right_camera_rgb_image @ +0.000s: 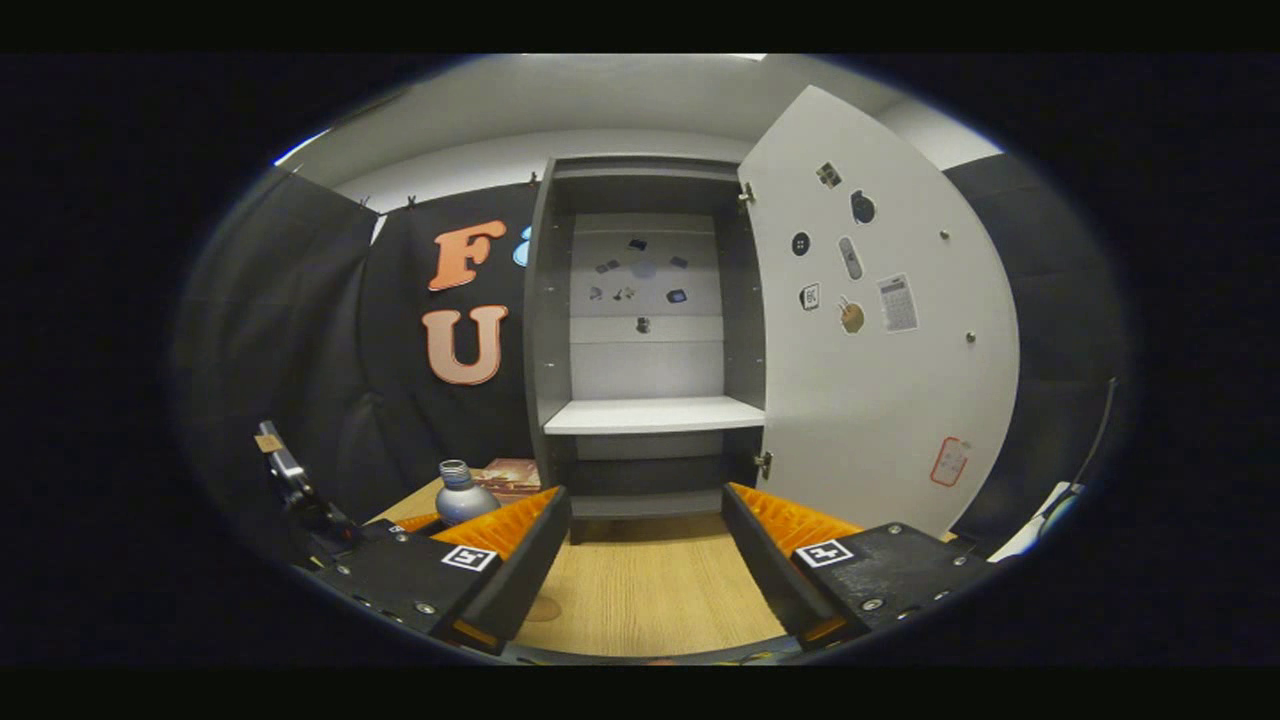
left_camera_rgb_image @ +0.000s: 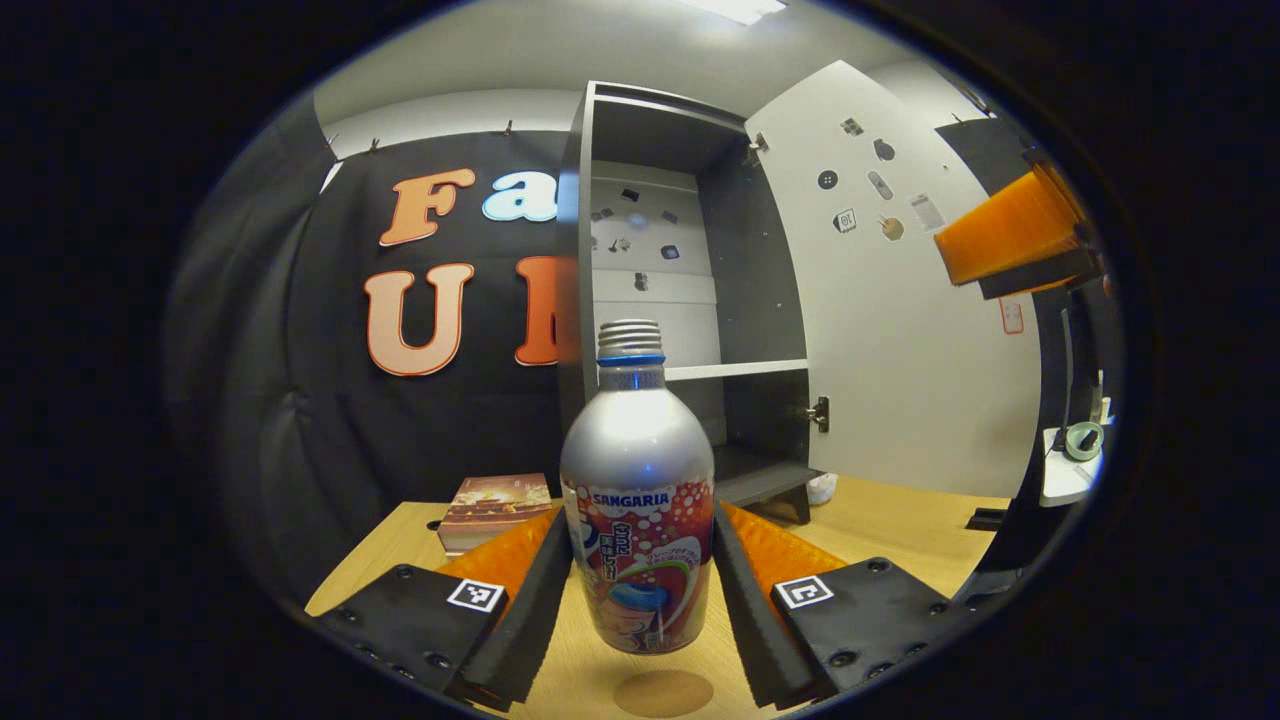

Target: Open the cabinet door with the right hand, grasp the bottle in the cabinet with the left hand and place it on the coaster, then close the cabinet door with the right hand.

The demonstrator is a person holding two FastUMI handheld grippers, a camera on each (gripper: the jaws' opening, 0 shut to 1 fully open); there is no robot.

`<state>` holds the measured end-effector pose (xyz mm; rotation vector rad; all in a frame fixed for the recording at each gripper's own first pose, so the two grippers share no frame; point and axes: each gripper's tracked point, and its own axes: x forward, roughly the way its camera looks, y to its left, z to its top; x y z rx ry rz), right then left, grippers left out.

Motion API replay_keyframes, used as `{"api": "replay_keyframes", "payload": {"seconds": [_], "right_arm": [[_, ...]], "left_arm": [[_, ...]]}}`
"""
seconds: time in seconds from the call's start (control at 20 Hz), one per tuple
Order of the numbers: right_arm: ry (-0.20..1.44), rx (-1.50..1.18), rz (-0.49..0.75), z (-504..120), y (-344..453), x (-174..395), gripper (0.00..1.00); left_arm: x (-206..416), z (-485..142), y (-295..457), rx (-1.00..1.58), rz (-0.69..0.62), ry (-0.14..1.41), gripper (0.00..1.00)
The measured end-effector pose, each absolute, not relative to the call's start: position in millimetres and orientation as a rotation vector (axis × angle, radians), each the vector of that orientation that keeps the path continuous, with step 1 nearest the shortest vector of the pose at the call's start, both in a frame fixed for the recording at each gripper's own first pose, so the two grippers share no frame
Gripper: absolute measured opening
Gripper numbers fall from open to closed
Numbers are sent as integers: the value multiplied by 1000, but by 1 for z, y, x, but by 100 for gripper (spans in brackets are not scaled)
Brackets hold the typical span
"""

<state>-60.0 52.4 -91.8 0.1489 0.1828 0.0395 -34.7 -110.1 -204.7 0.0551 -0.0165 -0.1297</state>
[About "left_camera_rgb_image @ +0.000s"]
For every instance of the beige cabinet door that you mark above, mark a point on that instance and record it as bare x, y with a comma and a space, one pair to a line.
900, 380

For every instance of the white cabinet shelf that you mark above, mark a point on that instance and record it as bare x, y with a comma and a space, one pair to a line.
735, 369

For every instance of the long ceiling light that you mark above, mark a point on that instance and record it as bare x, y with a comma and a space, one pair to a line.
740, 8

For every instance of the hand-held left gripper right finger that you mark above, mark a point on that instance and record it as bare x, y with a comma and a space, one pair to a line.
745, 610

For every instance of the white round object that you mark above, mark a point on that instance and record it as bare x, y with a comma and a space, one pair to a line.
822, 490

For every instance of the silver and red bottle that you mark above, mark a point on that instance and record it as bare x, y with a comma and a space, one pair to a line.
640, 450

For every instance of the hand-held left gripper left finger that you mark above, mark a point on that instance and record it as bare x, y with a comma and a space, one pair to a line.
535, 620

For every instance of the metal door hinge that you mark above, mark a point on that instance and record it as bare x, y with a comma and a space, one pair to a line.
756, 150
819, 414

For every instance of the black backdrop cloth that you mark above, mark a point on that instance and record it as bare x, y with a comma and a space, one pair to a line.
320, 430

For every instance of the dark grey cabinet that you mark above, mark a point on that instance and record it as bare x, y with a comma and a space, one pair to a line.
750, 260

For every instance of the white side table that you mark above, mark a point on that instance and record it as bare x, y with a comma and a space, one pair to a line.
1060, 480

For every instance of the small black block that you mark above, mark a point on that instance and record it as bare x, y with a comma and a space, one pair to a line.
986, 519

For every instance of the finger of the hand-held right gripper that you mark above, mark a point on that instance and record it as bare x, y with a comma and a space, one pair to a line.
1040, 272

